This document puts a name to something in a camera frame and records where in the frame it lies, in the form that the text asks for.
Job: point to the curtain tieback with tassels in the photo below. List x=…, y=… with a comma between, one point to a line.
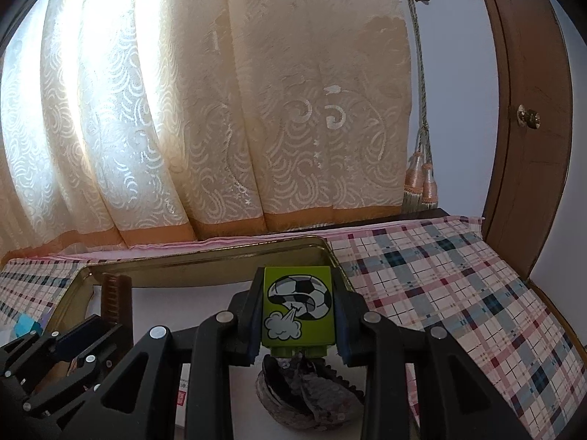
x=415, y=169

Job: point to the green football print block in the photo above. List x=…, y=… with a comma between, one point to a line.
x=298, y=307

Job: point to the patterned cloth pouch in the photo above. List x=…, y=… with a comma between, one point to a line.
x=302, y=394

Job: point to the cream lace curtain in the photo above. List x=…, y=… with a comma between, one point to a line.
x=183, y=101

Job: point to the brass door knob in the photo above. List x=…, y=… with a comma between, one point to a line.
x=528, y=117

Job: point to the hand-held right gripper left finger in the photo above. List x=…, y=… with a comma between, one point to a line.
x=251, y=348

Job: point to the brown wooden comb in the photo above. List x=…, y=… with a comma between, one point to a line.
x=114, y=298

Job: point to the gold tin box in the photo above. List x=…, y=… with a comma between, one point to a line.
x=206, y=256

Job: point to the plaid bed sheet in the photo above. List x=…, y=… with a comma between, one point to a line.
x=435, y=275

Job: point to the brown wooden door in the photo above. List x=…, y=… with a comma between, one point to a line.
x=527, y=169

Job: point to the white box with red label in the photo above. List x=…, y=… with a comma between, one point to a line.
x=182, y=385

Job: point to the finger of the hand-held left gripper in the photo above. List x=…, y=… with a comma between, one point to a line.
x=80, y=337
x=91, y=366

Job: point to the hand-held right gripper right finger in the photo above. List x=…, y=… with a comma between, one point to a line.
x=345, y=353

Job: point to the blue toy brick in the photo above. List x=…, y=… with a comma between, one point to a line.
x=25, y=325

